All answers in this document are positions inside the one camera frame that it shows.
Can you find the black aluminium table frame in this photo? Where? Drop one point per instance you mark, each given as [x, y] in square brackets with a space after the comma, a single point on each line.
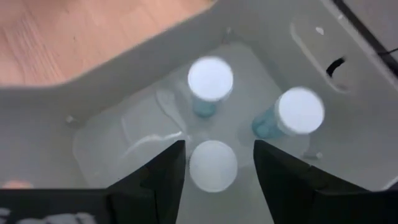
[367, 35]

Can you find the grey translucent plastic bin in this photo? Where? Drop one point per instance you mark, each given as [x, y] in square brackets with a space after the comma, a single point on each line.
[124, 93]

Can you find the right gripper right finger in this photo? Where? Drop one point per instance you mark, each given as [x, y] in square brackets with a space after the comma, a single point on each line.
[295, 193]

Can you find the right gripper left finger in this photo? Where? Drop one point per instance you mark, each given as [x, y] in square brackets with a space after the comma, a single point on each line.
[155, 193]

